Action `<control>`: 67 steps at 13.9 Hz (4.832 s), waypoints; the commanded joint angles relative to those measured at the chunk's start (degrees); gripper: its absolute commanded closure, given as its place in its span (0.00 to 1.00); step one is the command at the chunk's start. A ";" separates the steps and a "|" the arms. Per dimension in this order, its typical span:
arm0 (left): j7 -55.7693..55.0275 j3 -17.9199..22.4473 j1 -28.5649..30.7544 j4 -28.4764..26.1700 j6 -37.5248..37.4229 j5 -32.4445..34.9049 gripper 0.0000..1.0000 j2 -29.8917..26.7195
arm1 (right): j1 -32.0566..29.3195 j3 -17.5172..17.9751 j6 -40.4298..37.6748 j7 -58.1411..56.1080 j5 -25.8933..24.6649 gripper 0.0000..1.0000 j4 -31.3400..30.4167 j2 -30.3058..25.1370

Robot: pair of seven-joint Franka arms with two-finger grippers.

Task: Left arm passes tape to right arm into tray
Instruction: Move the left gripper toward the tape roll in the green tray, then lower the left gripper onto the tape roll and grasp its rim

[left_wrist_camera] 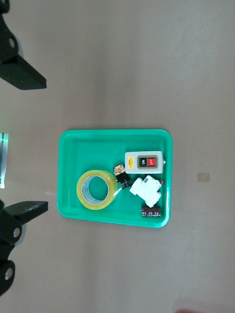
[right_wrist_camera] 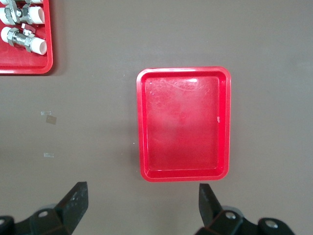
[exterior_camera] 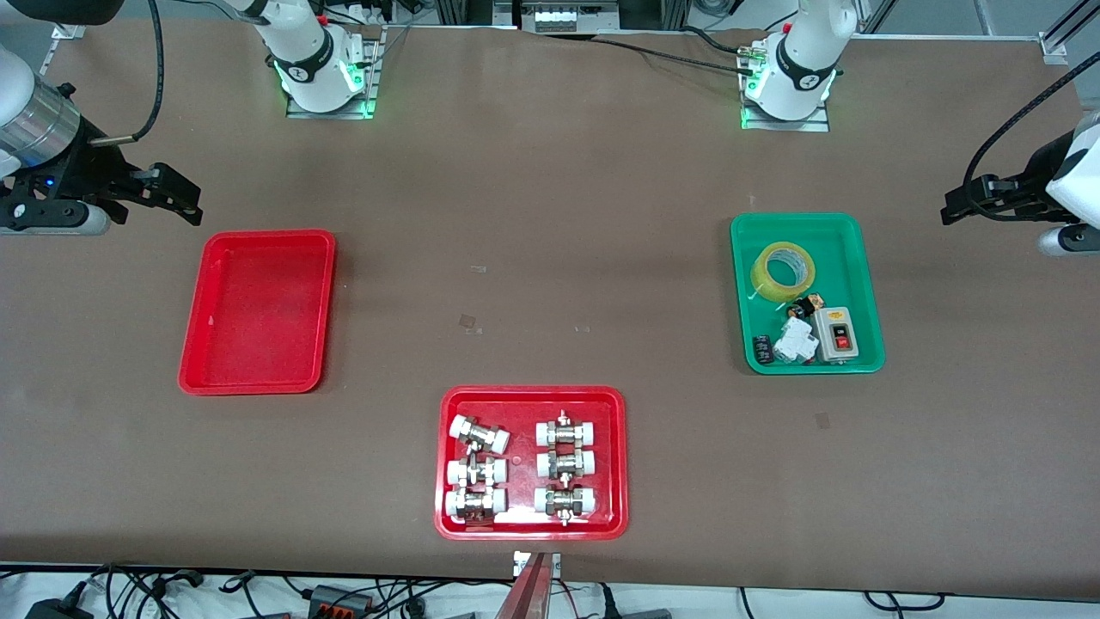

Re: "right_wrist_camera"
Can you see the brown tape square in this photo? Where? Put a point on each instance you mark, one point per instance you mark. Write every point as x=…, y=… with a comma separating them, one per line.
x=51, y=120

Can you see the large red plastic tray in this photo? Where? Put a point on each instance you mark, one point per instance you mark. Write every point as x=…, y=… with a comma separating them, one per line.
x=24, y=63

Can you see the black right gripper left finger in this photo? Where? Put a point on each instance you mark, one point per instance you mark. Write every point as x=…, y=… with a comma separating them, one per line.
x=71, y=208

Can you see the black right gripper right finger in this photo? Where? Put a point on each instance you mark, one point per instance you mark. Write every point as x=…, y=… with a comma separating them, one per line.
x=207, y=208

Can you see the small empty red tray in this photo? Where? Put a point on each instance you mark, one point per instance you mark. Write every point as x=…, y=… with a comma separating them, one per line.
x=183, y=122

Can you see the clear tape piece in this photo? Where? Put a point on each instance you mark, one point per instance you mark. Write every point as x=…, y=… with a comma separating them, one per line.
x=45, y=112
x=48, y=154

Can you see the white-capped metal ball valve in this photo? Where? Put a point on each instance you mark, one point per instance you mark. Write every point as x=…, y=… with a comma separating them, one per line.
x=34, y=14
x=19, y=39
x=34, y=1

